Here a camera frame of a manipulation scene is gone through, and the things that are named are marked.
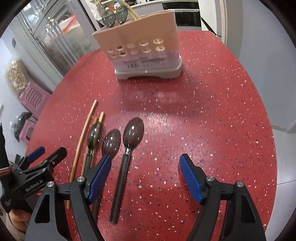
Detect brown spoon black handle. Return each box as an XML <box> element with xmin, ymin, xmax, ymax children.
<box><xmin>92</xmin><ymin>129</ymin><xmax>121</xmax><ymax>223</ymax></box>

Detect olive spoon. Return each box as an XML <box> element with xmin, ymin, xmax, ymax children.
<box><xmin>83</xmin><ymin>121</ymin><xmax>102</xmax><ymax>175</ymax></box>

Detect wooden chopstick pair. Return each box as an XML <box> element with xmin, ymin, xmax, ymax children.
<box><xmin>81</xmin><ymin>111</ymin><xmax>105</xmax><ymax>175</ymax></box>

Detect large brown spoon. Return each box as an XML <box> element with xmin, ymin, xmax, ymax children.
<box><xmin>109</xmin><ymin>117</ymin><xmax>144</xmax><ymax>224</ymax></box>

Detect left hand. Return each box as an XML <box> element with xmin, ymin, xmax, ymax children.
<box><xmin>4</xmin><ymin>209</ymin><xmax>31</xmax><ymax>240</ymax></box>

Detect pink small stool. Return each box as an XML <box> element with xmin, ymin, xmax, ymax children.
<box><xmin>19</xmin><ymin>120</ymin><xmax>36</xmax><ymax>146</ymax></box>

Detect black plastic bag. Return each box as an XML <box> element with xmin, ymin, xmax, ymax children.
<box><xmin>10</xmin><ymin>112</ymin><xmax>32</xmax><ymax>142</ymax></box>

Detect pink plastic stool stack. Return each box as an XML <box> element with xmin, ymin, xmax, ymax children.
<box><xmin>18</xmin><ymin>81</ymin><xmax>51</xmax><ymax>119</ymax></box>

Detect bag of light balls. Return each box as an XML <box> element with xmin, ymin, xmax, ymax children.
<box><xmin>5</xmin><ymin>59</ymin><xmax>30</xmax><ymax>96</ymax></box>

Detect glass sliding door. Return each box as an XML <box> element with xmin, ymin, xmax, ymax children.
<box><xmin>18</xmin><ymin>1</ymin><xmax>98</xmax><ymax>76</ymax></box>

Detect beige cutlery holder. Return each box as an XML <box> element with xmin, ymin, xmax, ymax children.
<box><xmin>92</xmin><ymin>10</ymin><xmax>183</xmax><ymax>80</ymax></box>

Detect spoon in holder left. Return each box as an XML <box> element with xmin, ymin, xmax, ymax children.
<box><xmin>101</xmin><ymin>9</ymin><xmax>116</xmax><ymax>28</ymax></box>

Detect built-in black oven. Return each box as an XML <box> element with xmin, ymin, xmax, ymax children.
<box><xmin>162</xmin><ymin>1</ymin><xmax>201</xmax><ymax>27</ymax></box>

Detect blue patterned chopsticks in holder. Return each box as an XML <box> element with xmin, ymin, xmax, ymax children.
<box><xmin>118</xmin><ymin>0</ymin><xmax>141</xmax><ymax>20</ymax></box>

